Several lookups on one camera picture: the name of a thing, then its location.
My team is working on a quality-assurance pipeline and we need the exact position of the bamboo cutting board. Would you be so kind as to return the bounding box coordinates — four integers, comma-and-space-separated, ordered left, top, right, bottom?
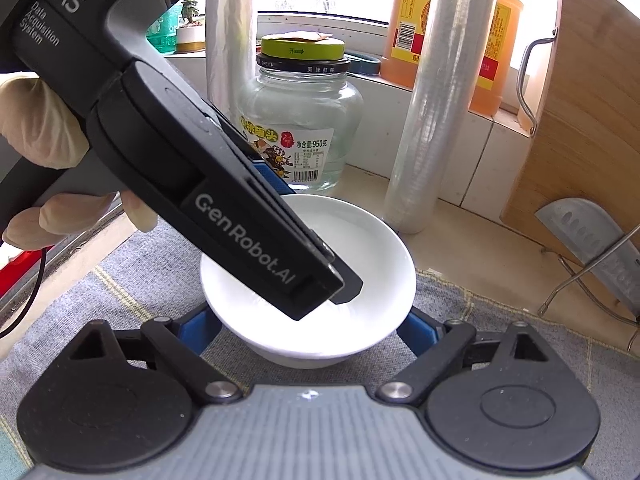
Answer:
501, 0, 640, 258

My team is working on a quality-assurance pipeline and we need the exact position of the left gloved hand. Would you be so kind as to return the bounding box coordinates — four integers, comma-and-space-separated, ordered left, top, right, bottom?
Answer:
0, 71, 161, 252

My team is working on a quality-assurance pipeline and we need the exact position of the small potted plant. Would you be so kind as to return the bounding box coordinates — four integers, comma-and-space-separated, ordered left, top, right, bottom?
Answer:
175, 0, 206, 54

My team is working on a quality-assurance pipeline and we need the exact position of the metal wire rack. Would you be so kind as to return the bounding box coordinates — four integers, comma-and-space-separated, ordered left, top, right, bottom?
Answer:
537, 224, 640, 353

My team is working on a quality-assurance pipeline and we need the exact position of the large clear glass jar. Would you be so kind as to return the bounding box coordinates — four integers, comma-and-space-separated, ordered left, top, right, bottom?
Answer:
238, 32, 363, 193

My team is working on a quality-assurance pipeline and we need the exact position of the grey checked towel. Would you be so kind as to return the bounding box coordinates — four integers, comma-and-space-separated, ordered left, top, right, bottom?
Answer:
0, 216, 640, 480

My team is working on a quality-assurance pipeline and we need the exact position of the orange oil jug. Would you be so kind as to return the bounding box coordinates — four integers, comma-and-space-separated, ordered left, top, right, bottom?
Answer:
380, 0, 431, 89
470, 0, 523, 116

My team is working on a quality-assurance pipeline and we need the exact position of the white bowl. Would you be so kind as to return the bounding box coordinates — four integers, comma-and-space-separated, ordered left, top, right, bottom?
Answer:
199, 193, 419, 370

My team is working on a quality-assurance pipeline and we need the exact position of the plastic wrap roll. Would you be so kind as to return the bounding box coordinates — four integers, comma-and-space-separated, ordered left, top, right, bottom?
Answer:
383, 0, 496, 234

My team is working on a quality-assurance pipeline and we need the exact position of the kitchen knife black handle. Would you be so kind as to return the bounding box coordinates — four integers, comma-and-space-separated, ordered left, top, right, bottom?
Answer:
535, 197, 639, 318

